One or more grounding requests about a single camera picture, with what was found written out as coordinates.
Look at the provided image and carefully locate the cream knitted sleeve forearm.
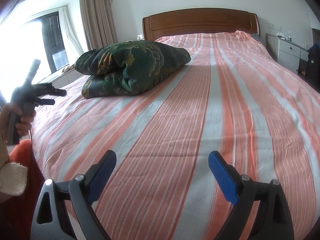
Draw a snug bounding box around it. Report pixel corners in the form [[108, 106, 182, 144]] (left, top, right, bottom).
[[1, 137, 28, 199]]

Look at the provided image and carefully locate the person's left hand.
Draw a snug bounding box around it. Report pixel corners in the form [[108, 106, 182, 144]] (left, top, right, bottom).
[[0, 102, 36, 141]]

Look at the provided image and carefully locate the wooden headboard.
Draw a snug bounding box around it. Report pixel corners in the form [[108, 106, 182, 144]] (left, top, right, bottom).
[[142, 8, 260, 41]]

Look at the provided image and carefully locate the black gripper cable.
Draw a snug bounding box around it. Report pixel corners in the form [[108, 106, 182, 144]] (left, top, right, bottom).
[[27, 127, 34, 156]]

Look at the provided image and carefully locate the pink striped bed sheet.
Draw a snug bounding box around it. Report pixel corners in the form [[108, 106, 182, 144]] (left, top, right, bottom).
[[32, 31, 319, 239]]

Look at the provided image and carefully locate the orange fuzzy garment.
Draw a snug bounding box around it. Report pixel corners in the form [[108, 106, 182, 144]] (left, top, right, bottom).
[[1, 139, 44, 239]]

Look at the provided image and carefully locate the white window bench cabinet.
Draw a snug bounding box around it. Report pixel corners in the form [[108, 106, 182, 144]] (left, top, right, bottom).
[[51, 68, 82, 88]]

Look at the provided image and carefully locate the white bedside drawer cabinet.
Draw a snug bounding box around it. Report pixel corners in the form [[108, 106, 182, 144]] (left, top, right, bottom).
[[266, 34, 308, 75]]

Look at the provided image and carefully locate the beige curtain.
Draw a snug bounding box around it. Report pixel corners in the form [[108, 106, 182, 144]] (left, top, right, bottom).
[[79, 0, 116, 50]]

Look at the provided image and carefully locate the green patterned padded jacket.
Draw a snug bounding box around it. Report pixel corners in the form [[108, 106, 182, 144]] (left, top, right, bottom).
[[75, 40, 191, 99]]

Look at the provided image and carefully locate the dark jacket on chair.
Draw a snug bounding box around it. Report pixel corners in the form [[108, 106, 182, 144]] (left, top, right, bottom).
[[305, 44, 320, 90]]

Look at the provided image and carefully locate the white sheer curtain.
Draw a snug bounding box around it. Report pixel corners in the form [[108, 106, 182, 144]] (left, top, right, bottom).
[[58, 6, 84, 62]]

